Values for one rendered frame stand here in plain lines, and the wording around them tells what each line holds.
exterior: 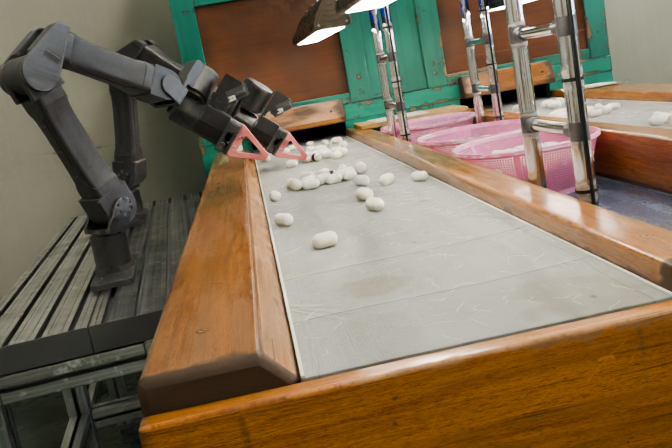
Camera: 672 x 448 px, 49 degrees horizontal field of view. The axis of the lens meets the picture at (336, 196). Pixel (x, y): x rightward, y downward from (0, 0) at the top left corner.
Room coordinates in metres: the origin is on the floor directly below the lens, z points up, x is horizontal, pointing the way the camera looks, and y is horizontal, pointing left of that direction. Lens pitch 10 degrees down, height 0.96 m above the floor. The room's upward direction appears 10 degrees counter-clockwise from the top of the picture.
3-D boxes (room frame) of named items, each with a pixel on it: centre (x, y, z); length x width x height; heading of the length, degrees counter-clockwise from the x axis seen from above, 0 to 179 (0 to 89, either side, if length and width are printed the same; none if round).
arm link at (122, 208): (1.31, 0.41, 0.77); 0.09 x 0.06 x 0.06; 48
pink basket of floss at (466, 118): (2.08, -0.29, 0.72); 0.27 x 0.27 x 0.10
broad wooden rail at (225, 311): (1.42, 0.20, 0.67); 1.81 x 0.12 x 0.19; 6
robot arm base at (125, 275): (1.30, 0.41, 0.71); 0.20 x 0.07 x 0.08; 11
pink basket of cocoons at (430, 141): (1.64, -0.33, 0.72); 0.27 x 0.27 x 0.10
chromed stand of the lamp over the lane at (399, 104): (1.88, -0.11, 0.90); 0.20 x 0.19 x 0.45; 6
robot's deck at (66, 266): (1.64, 0.22, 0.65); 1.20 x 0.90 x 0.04; 11
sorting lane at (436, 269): (1.44, -0.01, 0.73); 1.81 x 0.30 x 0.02; 6
